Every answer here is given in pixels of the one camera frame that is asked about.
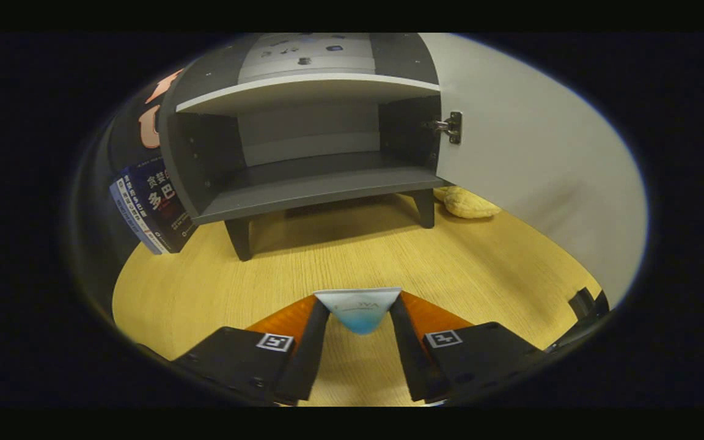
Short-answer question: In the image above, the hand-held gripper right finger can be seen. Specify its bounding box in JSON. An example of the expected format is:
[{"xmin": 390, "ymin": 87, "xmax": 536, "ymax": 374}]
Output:
[{"xmin": 389, "ymin": 291, "xmax": 548, "ymax": 404}]

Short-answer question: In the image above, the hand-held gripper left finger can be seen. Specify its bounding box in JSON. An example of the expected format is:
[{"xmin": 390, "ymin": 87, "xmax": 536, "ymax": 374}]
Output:
[{"xmin": 172, "ymin": 295, "xmax": 331, "ymax": 405}]

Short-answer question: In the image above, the blue white packet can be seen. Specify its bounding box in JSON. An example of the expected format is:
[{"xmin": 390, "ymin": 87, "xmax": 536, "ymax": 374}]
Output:
[{"xmin": 313, "ymin": 287, "xmax": 403, "ymax": 336}]

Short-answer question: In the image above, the yellow plush toy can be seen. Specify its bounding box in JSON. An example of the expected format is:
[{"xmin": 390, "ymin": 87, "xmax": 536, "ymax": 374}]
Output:
[{"xmin": 434, "ymin": 185, "xmax": 502, "ymax": 219}]

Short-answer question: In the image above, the dark grey cabinet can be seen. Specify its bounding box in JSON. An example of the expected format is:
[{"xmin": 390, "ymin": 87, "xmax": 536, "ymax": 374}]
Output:
[{"xmin": 158, "ymin": 34, "xmax": 453, "ymax": 262}]

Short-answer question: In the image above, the black table clamp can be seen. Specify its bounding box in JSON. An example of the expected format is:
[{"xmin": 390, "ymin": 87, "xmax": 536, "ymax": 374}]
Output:
[{"xmin": 568, "ymin": 287, "xmax": 611, "ymax": 325}]

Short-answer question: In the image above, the dark blue book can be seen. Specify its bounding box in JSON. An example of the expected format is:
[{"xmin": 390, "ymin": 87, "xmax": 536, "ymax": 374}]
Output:
[
  {"xmin": 117, "ymin": 174, "xmax": 172, "ymax": 254},
  {"xmin": 109, "ymin": 180, "xmax": 157, "ymax": 255},
  {"xmin": 129, "ymin": 158, "xmax": 199, "ymax": 254}
]

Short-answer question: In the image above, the metal door hinge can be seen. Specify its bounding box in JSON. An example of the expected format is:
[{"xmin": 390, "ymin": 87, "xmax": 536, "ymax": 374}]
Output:
[{"xmin": 425, "ymin": 111, "xmax": 463, "ymax": 145}]

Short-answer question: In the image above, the black backdrop cloth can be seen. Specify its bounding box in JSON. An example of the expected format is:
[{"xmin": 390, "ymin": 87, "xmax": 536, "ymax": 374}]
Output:
[{"xmin": 71, "ymin": 67, "xmax": 185, "ymax": 294}]

